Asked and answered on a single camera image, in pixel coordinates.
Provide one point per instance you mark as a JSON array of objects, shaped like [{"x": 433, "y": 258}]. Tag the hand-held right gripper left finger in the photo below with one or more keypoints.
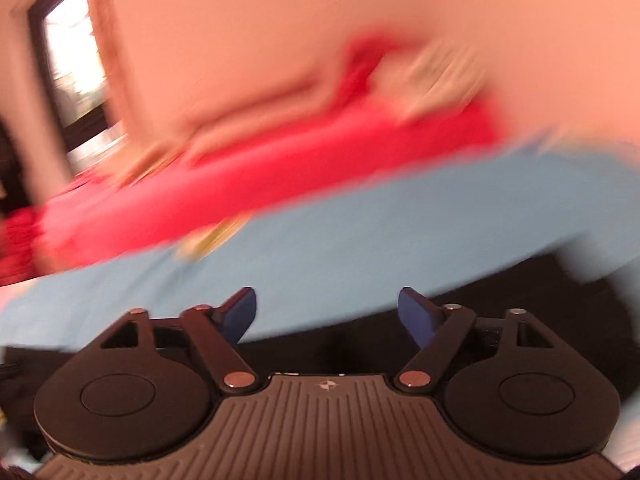
[{"x": 240, "y": 316}]

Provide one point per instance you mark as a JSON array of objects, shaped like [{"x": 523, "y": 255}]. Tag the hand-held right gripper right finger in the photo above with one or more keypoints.
[{"x": 417, "y": 317}]

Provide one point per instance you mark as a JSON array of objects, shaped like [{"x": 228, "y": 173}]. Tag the black knit pants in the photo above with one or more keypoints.
[{"x": 550, "y": 290}]

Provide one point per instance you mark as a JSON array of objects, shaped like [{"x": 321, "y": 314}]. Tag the light blue printed bed sheet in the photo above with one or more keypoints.
[{"x": 350, "y": 240}]

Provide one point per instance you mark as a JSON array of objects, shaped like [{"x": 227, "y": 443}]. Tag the red blanket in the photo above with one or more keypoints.
[{"x": 250, "y": 180}]

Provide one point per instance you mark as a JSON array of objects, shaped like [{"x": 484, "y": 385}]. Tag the peach crumpled cloth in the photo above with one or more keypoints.
[{"x": 260, "y": 110}]

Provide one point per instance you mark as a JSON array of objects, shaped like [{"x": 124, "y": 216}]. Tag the red clothes pile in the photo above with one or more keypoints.
[{"x": 20, "y": 245}]

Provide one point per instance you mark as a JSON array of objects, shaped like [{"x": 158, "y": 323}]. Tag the beige clothes pile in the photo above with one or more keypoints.
[{"x": 440, "y": 77}]

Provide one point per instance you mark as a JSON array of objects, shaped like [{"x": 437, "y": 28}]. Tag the dark framed window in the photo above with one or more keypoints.
[{"x": 75, "y": 55}]

